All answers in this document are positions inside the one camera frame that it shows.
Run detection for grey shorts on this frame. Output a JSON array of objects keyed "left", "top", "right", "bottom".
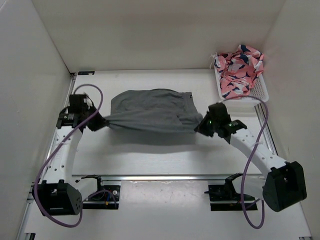
[{"left": 105, "top": 88, "right": 203, "bottom": 134}]

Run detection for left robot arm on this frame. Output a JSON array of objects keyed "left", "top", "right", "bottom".
[{"left": 32, "top": 94, "right": 107, "bottom": 216}]

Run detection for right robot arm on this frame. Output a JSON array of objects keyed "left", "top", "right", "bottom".
[{"left": 195, "top": 102, "right": 307, "bottom": 212}]

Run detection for pink patterned shorts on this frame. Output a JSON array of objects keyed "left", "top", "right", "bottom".
[{"left": 210, "top": 44, "right": 264, "bottom": 99}]

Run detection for white plastic basket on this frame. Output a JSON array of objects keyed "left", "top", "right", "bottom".
[{"left": 213, "top": 67, "right": 269, "bottom": 112}]

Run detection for aluminium left side rail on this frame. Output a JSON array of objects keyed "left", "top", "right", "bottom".
[{"left": 15, "top": 72, "right": 78, "bottom": 240}]

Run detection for aluminium rail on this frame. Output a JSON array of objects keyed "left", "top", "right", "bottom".
[
  {"left": 101, "top": 174, "right": 230, "bottom": 182},
  {"left": 15, "top": 72, "right": 78, "bottom": 240},
  {"left": 253, "top": 103, "right": 313, "bottom": 240}
]

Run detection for aluminium right side rail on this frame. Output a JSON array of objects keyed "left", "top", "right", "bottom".
[{"left": 253, "top": 103, "right": 313, "bottom": 240}]

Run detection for aluminium front rail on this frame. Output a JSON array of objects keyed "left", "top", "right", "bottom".
[{"left": 101, "top": 174, "right": 230, "bottom": 182}]

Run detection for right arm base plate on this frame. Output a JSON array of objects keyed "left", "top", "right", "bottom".
[{"left": 204, "top": 184, "right": 242, "bottom": 212}]

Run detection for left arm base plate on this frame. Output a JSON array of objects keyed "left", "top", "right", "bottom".
[{"left": 82, "top": 184, "right": 121, "bottom": 210}]

